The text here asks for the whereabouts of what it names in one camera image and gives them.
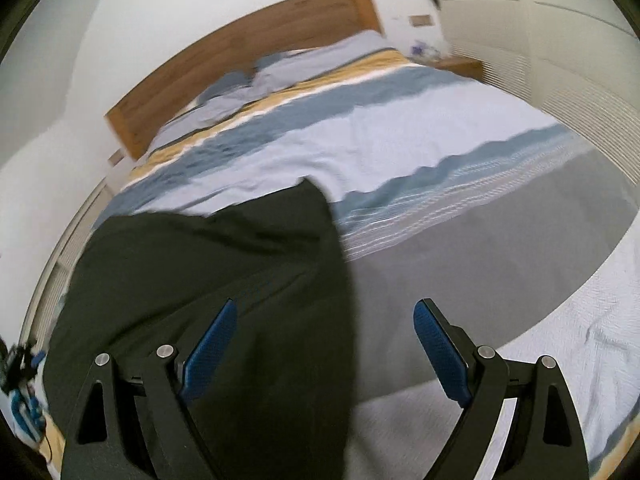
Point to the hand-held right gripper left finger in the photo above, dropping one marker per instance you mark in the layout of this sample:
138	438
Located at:
210	355

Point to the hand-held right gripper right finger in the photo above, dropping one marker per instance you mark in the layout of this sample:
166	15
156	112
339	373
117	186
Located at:
440	355

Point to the dark green puffer jacket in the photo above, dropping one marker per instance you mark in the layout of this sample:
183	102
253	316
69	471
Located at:
200	260

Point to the person's left hand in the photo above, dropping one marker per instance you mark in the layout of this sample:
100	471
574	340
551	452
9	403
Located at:
27	410

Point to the white slatted radiator cover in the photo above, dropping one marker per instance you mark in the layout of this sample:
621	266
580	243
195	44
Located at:
65	260

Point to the striped bed duvet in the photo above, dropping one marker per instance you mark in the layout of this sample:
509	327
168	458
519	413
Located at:
400	135

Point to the blue-grey pillow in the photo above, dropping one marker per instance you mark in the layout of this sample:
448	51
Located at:
225	85

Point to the wooden nightstand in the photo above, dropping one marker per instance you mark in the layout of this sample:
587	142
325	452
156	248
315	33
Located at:
460	66

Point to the purple nightstand clutter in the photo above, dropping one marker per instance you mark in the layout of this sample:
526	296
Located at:
425	50

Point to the wooden headboard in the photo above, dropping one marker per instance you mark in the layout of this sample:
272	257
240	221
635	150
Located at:
250	40

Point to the light pillow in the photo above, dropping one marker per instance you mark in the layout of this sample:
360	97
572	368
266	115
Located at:
325	57

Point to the white slatted cabinet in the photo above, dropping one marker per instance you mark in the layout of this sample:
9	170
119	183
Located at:
565	60

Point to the wall socket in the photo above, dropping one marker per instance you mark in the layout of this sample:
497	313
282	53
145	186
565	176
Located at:
115	157
420	20

